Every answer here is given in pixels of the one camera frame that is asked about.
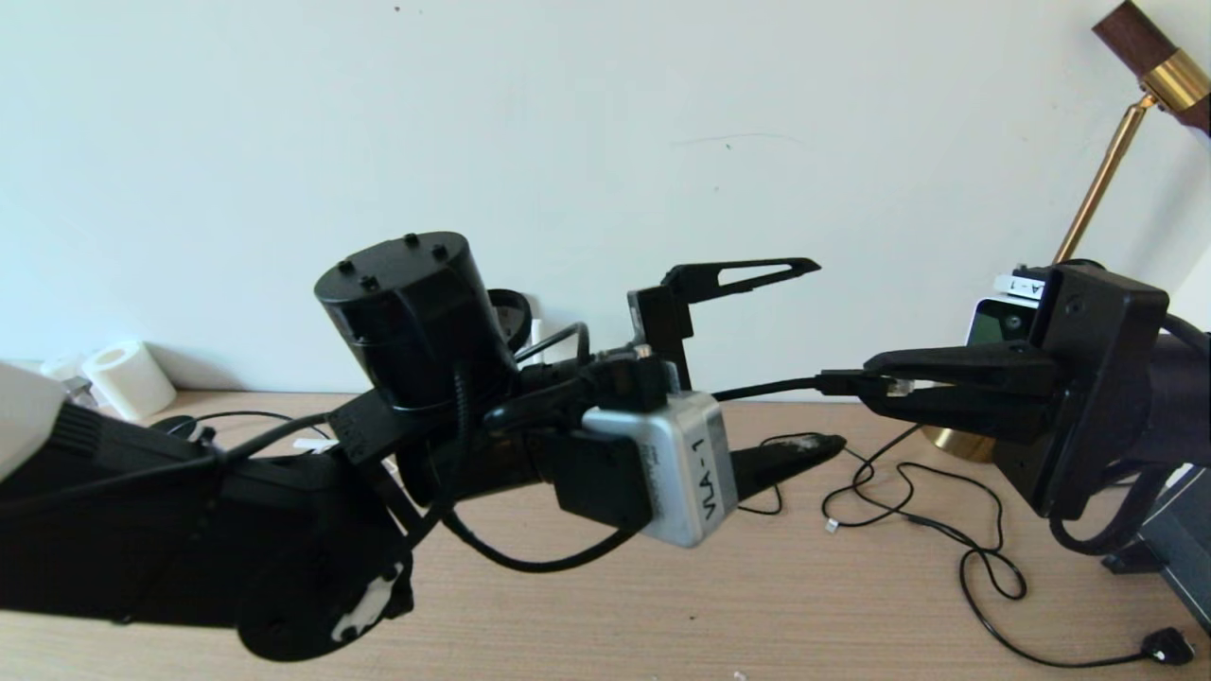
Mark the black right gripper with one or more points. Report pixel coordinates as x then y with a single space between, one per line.
1097 378

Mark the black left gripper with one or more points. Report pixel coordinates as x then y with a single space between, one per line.
596 482

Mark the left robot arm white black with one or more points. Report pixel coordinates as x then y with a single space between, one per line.
189 530

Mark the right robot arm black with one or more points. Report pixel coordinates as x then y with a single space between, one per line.
1178 397

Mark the black power plug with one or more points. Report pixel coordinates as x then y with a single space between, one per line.
1166 646

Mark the brass desk lamp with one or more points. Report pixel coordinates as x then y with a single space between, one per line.
1173 80

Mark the black oval desk grommet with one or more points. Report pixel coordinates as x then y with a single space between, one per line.
175 426

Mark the white toilet paper roll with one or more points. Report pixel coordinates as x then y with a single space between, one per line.
128 380

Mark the small clear plastic container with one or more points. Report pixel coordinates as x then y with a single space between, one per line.
64 376

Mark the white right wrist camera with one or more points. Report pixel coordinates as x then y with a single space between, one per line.
998 317

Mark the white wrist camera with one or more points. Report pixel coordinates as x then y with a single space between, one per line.
681 473
998 317

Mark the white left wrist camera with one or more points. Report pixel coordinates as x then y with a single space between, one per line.
681 473

